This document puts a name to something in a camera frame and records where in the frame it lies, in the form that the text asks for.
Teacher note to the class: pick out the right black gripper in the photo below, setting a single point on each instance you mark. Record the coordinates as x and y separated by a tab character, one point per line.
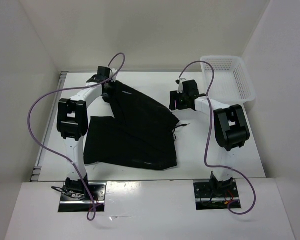
174	96

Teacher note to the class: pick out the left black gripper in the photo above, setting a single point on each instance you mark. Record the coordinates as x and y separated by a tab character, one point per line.
112	94

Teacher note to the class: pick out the black shorts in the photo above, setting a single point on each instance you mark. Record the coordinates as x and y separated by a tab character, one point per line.
140	133

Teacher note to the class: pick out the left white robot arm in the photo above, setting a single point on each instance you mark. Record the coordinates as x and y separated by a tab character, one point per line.
72	124

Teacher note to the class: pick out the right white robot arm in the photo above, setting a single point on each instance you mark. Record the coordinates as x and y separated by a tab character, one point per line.
227	124

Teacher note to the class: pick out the white plastic basket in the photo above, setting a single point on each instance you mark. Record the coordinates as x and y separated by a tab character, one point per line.
228	79

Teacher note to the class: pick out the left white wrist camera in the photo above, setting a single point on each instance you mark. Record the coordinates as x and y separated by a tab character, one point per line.
113	74

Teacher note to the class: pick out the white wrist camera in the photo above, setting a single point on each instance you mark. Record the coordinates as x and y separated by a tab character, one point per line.
180	82
113	74

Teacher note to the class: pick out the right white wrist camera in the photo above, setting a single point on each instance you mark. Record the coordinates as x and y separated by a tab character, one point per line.
180	82

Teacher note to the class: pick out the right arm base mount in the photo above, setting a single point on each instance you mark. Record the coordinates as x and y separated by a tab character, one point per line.
206	199

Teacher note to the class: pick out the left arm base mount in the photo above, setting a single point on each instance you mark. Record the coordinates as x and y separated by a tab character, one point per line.
71	202

